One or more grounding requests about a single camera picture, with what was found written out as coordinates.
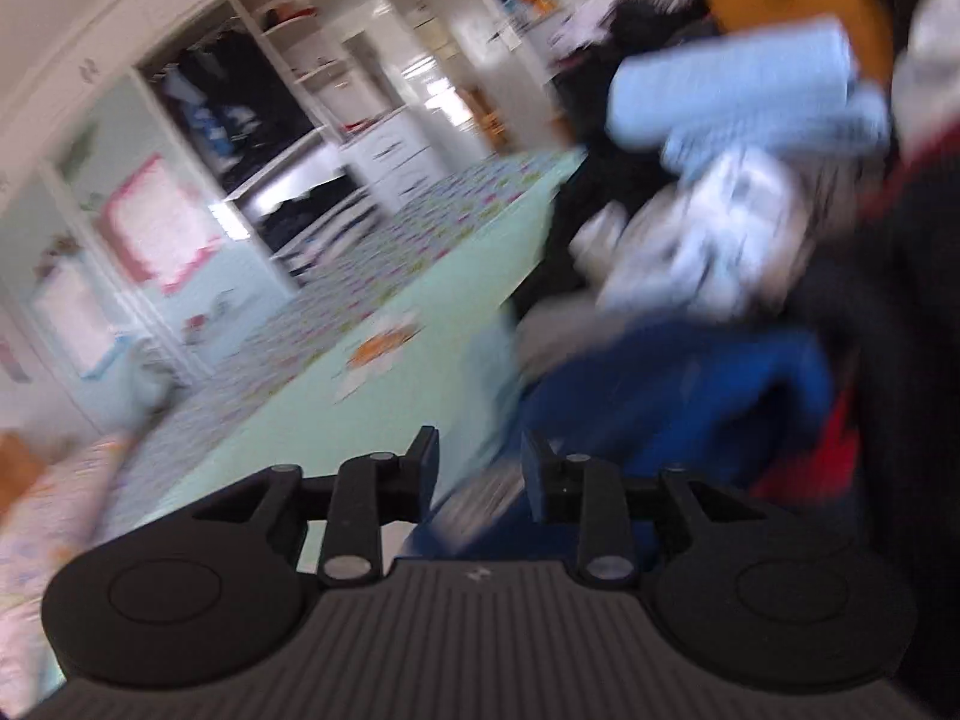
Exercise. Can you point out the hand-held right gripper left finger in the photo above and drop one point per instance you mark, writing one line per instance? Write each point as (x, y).
(420, 469)

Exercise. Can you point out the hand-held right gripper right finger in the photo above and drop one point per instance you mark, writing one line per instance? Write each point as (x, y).
(536, 480)

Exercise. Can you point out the dark clothes in wardrobe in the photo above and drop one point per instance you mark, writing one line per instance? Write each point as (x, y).
(232, 90)

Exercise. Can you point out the dark blue garment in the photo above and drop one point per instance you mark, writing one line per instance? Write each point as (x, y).
(675, 405)

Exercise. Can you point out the grey white striped cloth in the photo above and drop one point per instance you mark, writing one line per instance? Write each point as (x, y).
(697, 240)

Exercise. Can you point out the white wardrobe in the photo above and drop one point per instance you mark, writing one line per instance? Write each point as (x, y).
(390, 157)

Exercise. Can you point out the wooden chair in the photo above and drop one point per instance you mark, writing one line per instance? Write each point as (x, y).
(491, 120)

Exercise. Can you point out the floral satin duvet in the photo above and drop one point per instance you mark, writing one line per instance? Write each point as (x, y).
(37, 540)

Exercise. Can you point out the black red-trimmed garment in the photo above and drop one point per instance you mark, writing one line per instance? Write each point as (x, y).
(900, 300)

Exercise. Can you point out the light blue folded cloth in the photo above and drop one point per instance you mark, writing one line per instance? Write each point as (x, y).
(735, 90)

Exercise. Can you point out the white crumpled cloth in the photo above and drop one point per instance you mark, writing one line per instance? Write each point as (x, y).
(585, 22)

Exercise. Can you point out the pink-edged wall poster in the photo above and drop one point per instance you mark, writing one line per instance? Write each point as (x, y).
(154, 225)

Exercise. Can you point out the white blue-edged wall poster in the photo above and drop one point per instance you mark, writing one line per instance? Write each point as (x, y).
(75, 315)

